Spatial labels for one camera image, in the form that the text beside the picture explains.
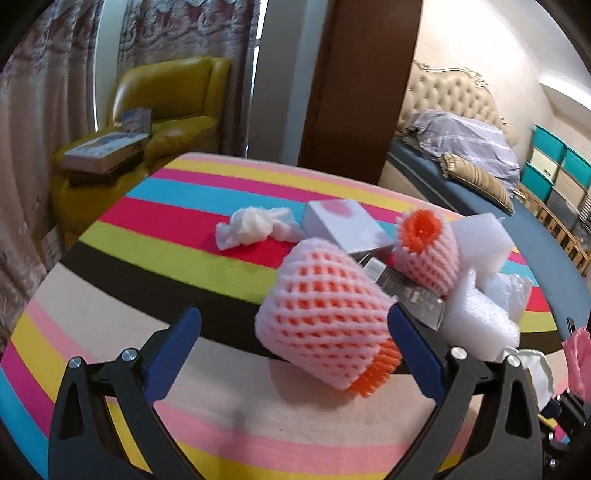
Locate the printed picture book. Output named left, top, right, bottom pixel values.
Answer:
left=113, top=107, right=153, bottom=134

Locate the flat printed cardboard box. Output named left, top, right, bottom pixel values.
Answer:
left=62, top=131, right=151, bottom=176

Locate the white crumpled paper towel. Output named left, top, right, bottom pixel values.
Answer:
left=215, top=207, right=305, bottom=251

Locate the blue bed mattress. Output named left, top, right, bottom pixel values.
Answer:
left=379, top=138, right=591, bottom=337

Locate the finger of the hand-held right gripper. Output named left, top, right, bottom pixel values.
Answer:
left=539, top=392, right=578, bottom=460

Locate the stack of plastic storage boxes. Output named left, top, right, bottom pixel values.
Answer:
left=521, top=124, right=591, bottom=232

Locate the white foam wrap sheet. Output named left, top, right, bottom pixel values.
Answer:
left=438, top=270, right=522, bottom=361

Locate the cream tufted bed frame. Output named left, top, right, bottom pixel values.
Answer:
left=399, top=59, right=518, bottom=148

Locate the clear plastic wrap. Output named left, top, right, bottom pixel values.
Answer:
left=482, top=272, right=535, bottom=324

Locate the brown wooden door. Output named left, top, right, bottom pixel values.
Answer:
left=298, top=0, right=423, bottom=185

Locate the pink plastic bag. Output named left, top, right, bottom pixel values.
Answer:
left=563, top=327, right=591, bottom=393

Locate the large pink foam fruit net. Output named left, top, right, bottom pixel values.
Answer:
left=255, top=237, right=402, bottom=398

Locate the yellow leather armchair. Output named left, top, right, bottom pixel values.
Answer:
left=50, top=56, right=232, bottom=236

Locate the gold striped pillow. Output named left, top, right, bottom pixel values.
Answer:
left=438, top=152, right=515, bottom=214

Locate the small pink foam fruit net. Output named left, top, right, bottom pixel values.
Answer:
left=392, top=209, right=460, bottom=296

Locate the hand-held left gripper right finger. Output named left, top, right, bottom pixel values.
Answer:
left=387, top=305, right=546, bottom=480

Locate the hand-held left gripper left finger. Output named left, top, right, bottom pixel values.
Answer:
left=48, top=307, right=204, bottom=480

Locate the silver foil packet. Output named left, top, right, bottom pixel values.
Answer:
left=348, top=249, right=446, bottom=330

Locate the white box with pink stain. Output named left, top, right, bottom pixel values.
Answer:
left=302, top=198, right=397, bottom=259

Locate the purple striped blanket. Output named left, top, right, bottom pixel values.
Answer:
left=399, top=110, right=522, bottom=185

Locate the striped colourful tablecloth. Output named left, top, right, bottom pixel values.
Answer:
left=0, top=152, right=573, bottom=480

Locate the white foam block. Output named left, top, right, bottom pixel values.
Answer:
left=450, top=213, right=515, bottom=273

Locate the wooden crib rail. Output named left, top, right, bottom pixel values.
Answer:
left=515, top=182, right=591, bottom=278

